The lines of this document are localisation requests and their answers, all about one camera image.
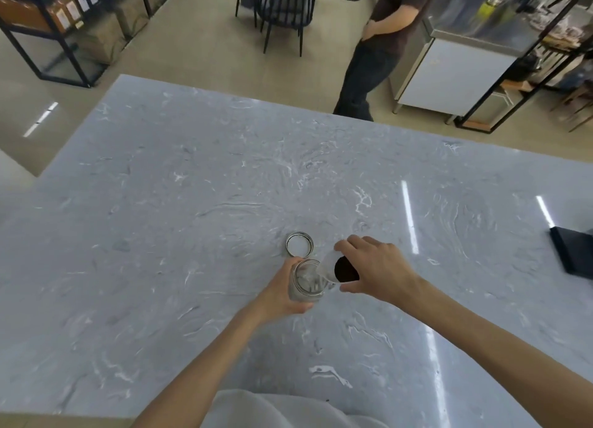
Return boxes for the person's right hand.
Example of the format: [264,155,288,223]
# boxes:
[334,234,420,303]

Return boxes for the person's left hand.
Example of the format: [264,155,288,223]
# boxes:
[254,257,316,321]

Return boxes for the clear glass jar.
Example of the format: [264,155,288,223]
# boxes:
[288,258,328,303]

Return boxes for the white cup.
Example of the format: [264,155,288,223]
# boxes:
[317,249,362,292]

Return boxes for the person's left forearm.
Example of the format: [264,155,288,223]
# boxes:
[131,300,274,428]

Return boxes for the person's right forearm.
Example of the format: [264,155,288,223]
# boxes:
[410,275,593,398]

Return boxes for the dark coffee grounds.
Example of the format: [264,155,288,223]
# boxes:
[334,256,361,284]

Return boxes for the round metal jar lid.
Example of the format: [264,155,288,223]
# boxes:
[285,231,315,258]

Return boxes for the stainless steel counter cabinet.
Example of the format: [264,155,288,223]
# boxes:
[393,0,548,119]

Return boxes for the black flat tray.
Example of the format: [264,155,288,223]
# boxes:
[549,227,593,281]

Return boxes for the black metal chair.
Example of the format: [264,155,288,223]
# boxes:
[235,0,321,58]

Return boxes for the wooden stool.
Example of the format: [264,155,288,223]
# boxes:
[551,73,593,133]

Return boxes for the brown cardboard box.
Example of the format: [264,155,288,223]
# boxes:
[78,13,127,65]
[115,0,150,40]

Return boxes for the black metal shelf rack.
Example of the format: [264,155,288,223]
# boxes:
[0,0,154,89]

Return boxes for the black frame display shelf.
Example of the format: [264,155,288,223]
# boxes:
[453,0,593,134]

